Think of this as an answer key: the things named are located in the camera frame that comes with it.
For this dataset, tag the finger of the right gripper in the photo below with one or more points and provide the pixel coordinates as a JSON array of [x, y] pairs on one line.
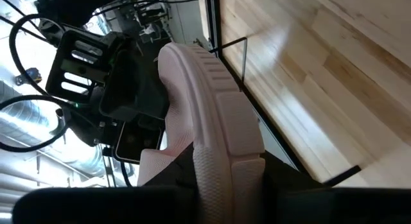
[[138, 142], [135, 89]]

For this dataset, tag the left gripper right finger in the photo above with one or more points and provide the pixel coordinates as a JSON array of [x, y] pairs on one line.
[[337, 208]]

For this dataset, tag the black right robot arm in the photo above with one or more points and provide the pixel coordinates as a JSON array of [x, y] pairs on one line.
[[80, 9]]

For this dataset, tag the silver ventilation duct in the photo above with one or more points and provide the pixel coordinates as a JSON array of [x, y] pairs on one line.
[[25, 121]]

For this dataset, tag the pink rubber slide sandal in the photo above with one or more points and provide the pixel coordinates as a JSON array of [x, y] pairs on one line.
[[224, 127]]

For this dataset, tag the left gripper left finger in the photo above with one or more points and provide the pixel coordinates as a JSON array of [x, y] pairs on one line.
[[96, 208]]

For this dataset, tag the wooden shelf with black frame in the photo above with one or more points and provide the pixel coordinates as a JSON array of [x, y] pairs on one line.
[[342, 175]]

